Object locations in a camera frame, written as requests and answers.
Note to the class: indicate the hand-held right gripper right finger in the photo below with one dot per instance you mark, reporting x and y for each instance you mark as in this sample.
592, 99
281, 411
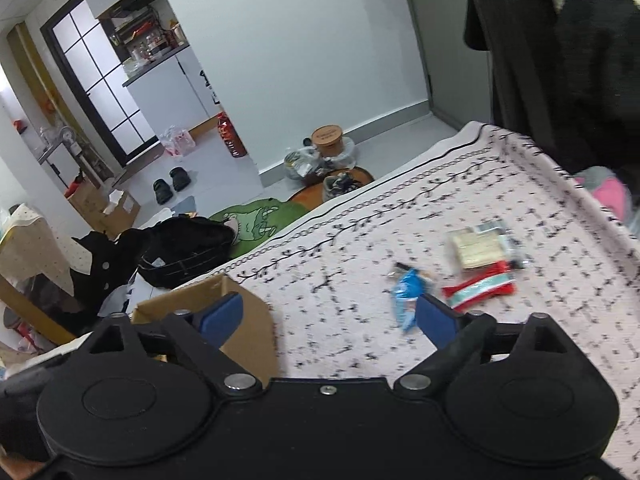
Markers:
435, 320

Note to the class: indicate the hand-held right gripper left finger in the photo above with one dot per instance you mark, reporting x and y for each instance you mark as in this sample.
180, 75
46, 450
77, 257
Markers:
220, 317

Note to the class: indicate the cardboard box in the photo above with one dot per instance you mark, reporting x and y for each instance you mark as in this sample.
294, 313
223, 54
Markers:
255, 330

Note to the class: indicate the blue snack packet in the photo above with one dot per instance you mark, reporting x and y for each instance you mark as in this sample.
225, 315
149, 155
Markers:
405, 292

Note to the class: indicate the red-edged teal striped snack packet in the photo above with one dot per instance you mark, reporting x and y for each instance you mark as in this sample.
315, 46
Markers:
480, 287

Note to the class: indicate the black bag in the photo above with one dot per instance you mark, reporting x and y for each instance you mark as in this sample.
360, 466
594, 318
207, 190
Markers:
180, 250

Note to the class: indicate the cream wafer packet blue ends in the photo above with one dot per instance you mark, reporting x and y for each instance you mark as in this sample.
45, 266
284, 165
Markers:
475, 250

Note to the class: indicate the green cartoon rug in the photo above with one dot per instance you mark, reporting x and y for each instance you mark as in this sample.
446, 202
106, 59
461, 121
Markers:
255, 220

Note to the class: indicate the black garment with white buttons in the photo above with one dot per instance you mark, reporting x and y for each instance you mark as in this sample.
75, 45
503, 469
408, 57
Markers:
100, 270

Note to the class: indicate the small brown carton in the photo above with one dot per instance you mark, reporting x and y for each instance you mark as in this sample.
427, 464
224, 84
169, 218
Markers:
120, 215
85, 200

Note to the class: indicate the orange round mat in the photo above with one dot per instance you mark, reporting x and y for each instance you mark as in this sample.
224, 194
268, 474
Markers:
310, 195

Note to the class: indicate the clear jar with dark contents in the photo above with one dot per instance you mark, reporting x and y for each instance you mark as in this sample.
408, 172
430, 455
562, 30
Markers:
340, 185

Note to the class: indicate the cream cloth-covered table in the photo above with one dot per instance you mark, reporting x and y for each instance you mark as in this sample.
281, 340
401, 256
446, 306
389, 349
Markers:
30, 245

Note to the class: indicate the plastic bag of groceries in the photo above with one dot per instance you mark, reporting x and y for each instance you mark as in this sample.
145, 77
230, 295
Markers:
305, 162

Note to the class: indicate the pink plastic bag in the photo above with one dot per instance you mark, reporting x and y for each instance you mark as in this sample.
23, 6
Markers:
176, 141

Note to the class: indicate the pink and grey cloth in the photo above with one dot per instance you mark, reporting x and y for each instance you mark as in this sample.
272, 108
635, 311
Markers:
607, 195

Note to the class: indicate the white sink unit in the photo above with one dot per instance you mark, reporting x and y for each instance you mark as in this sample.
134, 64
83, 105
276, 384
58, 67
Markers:
65, 160

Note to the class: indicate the white base cabinet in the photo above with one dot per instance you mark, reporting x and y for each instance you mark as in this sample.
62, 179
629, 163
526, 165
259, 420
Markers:
175, 90

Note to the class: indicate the black-framed glass door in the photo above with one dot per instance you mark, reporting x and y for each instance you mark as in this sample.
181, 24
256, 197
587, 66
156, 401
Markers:
100, 75

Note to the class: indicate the black hanging coat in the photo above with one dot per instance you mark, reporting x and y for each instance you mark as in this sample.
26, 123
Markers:
515, 60

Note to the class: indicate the cluttered kitchen shelf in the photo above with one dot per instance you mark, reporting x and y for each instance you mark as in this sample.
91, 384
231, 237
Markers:
145, 40

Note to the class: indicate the black fleece jacket fur trim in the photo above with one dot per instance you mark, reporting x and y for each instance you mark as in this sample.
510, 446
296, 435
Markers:
600, 60

